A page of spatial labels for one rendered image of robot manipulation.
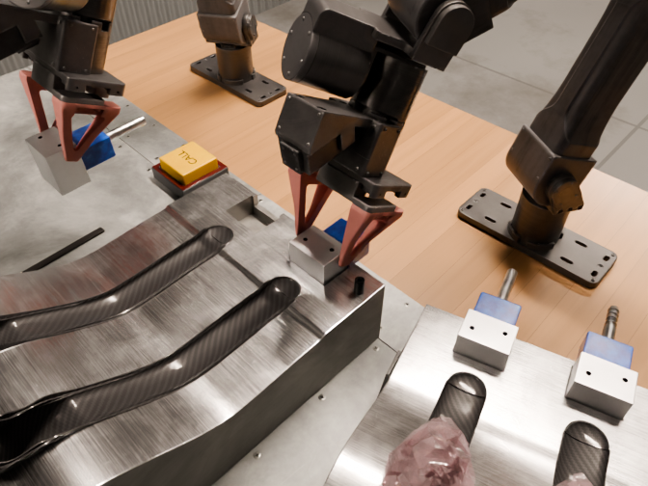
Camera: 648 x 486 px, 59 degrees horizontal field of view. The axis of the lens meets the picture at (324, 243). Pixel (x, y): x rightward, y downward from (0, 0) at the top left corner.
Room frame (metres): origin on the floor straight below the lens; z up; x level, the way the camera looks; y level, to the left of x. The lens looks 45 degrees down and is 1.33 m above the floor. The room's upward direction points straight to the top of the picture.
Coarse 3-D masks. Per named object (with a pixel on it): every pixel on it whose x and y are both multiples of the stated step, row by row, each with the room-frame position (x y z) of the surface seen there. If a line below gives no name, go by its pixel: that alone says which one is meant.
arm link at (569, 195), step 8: (560, 176) 0.50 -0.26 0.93; (568, 176) 0.50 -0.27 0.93; (552, 184) 0.49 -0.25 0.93; (560, 184) 0.49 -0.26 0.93; (568, 184) 0.49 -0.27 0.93; (576, 184) 0.49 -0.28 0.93; (552, 192) 0.49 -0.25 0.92; (560, 192) 0.49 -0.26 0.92; (568, 192) 0.49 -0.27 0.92; (576, 192) 0.49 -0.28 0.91; (552, 200) 0.49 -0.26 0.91; (560, 200) 0.49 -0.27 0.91; (568, 200) 0.49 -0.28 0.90; (576, 200) 0.50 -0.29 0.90; (552, 208) 0.50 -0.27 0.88; (560, 208) 0.50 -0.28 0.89; (568, 208) 0.50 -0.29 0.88; (576, 208) 0.50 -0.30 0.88
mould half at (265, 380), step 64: (192, 192) 0.52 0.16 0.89; (128, 256) 0.42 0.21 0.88; (256, 256) 0.42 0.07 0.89; (128, 320) 0.34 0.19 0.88; (192, 320) 0.34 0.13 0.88; (320, 320) 0.33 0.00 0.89; (0, 384) 0.24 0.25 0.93; (64, 384) 0.24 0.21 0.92; (192, 384) 0.27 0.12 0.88; (256, 384) 0.27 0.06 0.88; (320, 384) 0.31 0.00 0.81; (64, 448) 0.18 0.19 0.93; (128, 448) 0.19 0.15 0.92; (192, 448) 0.21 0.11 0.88
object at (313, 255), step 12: (312, 228) 0.43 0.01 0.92; (336, 228) 0.45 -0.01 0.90; (300, 240) 0.41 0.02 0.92; (312, 240) 0.41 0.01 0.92; (324, 240) 0.41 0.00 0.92; (336, 240) 0.41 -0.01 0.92; (300, 252) 0.40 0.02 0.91; (312, 252) 0.40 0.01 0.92; (324, 252) 0.40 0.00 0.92; (336, 252) 0.40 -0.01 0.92; (300, 264) 0.40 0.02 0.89; (312, 264) 0.39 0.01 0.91; (324, 264) 0.38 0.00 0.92; (336, 264) 0.39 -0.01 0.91; (312, 276) 0.39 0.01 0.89; (324, 276) 0.38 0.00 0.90; (336, 276) 0.39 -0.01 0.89
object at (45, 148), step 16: (48, 128) 0.55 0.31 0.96; (80, 128) 0.57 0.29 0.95; (128, 128) 0.58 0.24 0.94; (32, 144) 0.52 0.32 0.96; (48, 144) 0.52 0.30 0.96; (96, 144) 0.54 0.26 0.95; (48, 160) 0.49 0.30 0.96; (64, 160) 0.50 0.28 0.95; (80, 160) 0.52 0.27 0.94; (96, 160) 0.53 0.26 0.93; (48, 176) 0.51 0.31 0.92; (64, 176) 0.50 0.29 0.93; (80, 176) 0.51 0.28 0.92; (64, 192) 0.49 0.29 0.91
